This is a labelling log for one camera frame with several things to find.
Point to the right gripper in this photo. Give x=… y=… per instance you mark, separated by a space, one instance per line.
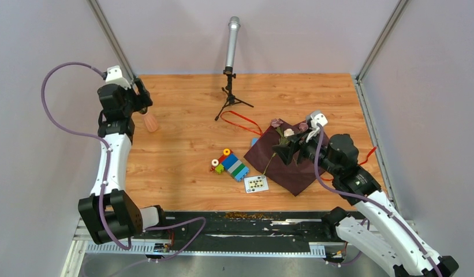
x=286 y=150

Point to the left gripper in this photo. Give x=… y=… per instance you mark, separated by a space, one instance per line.
x=144 y=100

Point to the white artificial rose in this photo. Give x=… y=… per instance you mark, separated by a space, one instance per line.
x=284 y=135

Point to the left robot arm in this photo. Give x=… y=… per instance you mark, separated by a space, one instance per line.
x=108 y=212

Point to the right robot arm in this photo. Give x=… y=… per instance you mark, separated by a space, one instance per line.
x=397 y=249

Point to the pink ribbed vase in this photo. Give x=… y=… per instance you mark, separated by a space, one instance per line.
x=150 y=122

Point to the dark pink artificial flower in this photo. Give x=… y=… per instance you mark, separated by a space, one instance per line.
x=303 y=126

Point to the purple artificial flower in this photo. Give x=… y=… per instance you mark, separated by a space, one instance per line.
x=276 y=122

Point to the nine of spades card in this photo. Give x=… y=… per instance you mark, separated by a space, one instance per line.
x=256 y=184

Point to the multicolour toy brick car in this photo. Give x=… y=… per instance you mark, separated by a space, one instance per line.
x=232 y=164

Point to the green toy block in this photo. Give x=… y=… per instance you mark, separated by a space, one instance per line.
x=219 y=169

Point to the black tripod stand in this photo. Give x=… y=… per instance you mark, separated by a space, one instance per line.
x=231 y=99

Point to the silver microphone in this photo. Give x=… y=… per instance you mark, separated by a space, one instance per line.
x=234 y=26

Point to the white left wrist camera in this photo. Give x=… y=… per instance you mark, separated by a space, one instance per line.
x=114 y=75

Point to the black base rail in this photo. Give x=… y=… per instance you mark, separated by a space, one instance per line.
x=211 y=230

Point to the white slotted cable duct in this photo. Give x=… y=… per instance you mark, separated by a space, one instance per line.
x=164 y=248

